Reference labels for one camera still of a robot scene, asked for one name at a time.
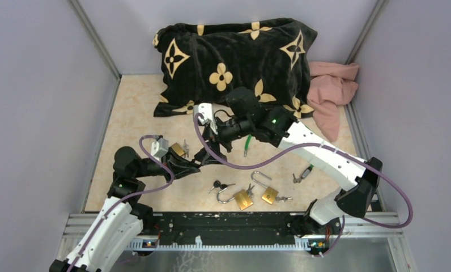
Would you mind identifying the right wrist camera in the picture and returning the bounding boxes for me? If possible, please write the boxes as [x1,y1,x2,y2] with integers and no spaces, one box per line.
[193,103,218,135]

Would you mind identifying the black headed keys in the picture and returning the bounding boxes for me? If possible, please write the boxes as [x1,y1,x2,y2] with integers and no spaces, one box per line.
[208,180,235,193]

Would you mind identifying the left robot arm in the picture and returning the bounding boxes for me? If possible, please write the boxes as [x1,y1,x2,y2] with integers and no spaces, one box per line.
[49,146,200,271]

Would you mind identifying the keys of left padlock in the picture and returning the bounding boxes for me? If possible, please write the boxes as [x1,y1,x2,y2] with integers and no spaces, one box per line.
[246,184,254,198]

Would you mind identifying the pink cloth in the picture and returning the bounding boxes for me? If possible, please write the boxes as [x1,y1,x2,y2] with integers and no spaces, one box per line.
[307,62,360,142]

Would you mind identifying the brass padlock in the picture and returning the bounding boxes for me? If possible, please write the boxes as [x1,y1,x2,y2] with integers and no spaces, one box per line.
[216,189,253,211]
[170,142,186,157]
[250,171,279,205]

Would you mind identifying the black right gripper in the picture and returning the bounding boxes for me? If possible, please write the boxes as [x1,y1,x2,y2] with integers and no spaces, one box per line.
[200,116,252,166]

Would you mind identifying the black floral plush blanket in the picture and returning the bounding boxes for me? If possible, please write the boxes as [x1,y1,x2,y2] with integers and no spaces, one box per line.
[152,18,317,118]

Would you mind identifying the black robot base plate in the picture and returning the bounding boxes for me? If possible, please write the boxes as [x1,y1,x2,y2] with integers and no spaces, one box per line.
[127,211,342,254]

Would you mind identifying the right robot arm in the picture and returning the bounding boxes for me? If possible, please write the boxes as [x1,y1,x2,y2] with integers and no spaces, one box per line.
[193,87,382,233]

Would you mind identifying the silver padlock keys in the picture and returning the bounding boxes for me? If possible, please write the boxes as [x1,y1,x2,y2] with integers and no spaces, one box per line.
[182,140,190,158]

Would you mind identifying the silver cable lock keys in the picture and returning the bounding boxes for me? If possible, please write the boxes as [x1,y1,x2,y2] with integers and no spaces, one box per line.
[293,164,314,184]

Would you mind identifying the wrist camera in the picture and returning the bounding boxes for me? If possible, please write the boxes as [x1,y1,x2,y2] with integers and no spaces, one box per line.
[193,103,218,135]
[151,137,169,161]

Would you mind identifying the keys of right padlock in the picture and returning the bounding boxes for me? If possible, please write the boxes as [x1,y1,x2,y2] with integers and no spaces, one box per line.
[275,197,293,202]

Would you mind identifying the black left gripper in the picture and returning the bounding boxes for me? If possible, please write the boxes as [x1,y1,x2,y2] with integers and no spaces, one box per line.
[134,147,201,184]

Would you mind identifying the green cable lock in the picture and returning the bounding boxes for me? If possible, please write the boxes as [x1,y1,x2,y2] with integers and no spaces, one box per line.
[243,135,252,157]

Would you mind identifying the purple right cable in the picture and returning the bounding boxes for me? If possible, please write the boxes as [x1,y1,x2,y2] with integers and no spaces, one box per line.
[193,113,414,230]

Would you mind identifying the keys of padlock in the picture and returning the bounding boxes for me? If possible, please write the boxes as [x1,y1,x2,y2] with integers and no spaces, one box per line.
[246,184,254,198]
[275,197,293,202]

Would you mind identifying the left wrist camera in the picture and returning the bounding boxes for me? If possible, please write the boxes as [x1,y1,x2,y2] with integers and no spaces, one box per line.
[151,137,169,161]

